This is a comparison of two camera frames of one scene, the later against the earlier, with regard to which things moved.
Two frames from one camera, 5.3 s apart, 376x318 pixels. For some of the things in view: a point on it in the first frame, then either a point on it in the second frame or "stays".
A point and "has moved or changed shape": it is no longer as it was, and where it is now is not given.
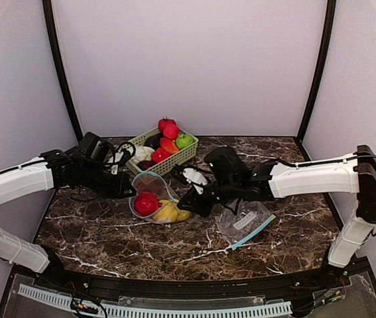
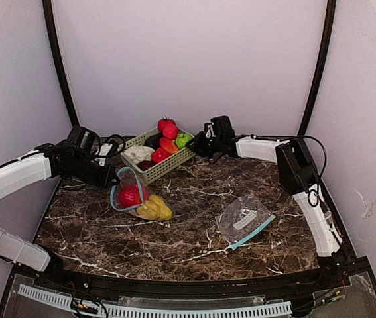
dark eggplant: [153, 141] stays
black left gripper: [121, 183] -> [109, 175]
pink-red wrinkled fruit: [171, 131] stays
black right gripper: [204, 197] -> [199, 146]
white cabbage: [142, 153] stays
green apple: [184, 140] stays
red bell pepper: [160, 155] stays
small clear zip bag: [241, 220] stays
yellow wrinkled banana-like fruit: [183, 215] -> [155, 207]
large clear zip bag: [151, 199] has moved or changed shape
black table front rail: [327, 273] stays
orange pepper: [168, 145] stays
